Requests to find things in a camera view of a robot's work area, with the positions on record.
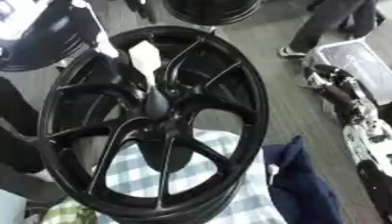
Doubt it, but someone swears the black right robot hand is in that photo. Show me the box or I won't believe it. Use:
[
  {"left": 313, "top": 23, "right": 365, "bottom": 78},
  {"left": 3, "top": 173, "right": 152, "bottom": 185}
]
[{"left": 303, "top": 64, "right": 380, "bottom": 124}]

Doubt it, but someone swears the person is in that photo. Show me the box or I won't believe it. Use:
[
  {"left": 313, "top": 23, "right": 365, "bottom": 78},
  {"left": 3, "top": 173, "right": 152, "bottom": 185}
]
[{"left": 276, "top": 0, "right": 388, "bottom": 60}]

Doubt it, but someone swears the dark blue cloth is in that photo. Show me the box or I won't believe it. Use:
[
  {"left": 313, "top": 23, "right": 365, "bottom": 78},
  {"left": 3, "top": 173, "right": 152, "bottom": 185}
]
[{"left": 262, "top": 135, "right": 345, "bottom": 224}]

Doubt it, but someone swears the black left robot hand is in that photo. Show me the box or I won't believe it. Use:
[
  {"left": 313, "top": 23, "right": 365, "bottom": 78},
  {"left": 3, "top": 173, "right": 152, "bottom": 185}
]
[{"left": 74, "top": 49, "right": 153, "bottom": 100}]

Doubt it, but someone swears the black round wheel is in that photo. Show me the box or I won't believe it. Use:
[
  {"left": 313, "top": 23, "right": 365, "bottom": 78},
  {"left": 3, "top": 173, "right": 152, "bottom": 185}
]
[
  {"left": 0, "top": 0, "right": 88, "bottom": 73},
  {"left": 160, "top": 0, "right": 263, "bottom": 26}
]

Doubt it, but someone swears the white pin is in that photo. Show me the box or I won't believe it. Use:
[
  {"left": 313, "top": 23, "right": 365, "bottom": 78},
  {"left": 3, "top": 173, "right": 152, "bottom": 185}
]
[{"left": 127, "top": 39, "right": 165, "bottom": 88}]

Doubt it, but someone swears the green checked cloth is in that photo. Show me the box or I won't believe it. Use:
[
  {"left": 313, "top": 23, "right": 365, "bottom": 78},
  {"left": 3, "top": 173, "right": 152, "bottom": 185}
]
[{"left": 38, "top": 197, "right": 100, "bottom": 224}]

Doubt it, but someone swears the black spoked wheel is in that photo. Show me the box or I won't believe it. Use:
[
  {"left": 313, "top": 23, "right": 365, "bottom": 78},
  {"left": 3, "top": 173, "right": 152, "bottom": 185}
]
[{"left": 35, "top": 24, "right": 271, "bottom": 224}]

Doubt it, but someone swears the white plastic bin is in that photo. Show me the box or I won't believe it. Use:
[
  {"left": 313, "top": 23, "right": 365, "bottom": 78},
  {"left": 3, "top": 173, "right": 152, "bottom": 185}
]
[{"left": 307, "top": 38, "right": 392, "bottom": 105}]

